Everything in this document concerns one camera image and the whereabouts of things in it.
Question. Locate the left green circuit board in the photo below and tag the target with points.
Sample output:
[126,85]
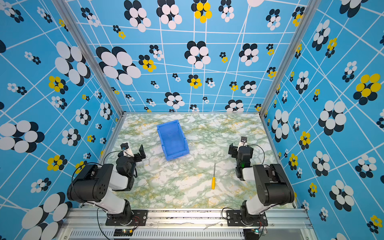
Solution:
[123,233]

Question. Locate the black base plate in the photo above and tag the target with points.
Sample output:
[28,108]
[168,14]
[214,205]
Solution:
[237,218]
[131,218]

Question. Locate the aluminium front rail frame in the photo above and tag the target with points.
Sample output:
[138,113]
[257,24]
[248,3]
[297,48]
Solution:
[187,224]

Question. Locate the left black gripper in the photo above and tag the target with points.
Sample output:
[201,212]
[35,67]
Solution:
[137,156]

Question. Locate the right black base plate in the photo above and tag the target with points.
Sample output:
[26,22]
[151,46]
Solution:
[237,218]

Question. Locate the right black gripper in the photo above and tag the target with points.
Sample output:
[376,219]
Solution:
[235,150]

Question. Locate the right aluminium corner post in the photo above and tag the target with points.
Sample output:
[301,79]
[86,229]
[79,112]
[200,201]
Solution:
[289,54]

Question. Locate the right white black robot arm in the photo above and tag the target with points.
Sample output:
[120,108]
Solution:
[272,184]

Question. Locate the aluminium corner post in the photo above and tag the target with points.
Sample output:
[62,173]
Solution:
[80,40]
[289,54]

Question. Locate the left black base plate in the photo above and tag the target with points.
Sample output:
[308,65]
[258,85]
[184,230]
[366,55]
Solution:
[131,218]

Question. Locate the blue plastic bin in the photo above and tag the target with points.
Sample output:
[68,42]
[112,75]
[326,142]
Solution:
[173,140]

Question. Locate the left aluminium corner post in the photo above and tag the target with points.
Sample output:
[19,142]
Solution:
[80,40]

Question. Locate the yellow handle screwdriver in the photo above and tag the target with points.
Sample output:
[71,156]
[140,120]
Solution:
[214,177]

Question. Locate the right circuit board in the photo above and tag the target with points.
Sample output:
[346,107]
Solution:
[252,234]

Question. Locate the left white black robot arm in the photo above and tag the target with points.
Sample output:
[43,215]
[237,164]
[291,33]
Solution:
[97,184]

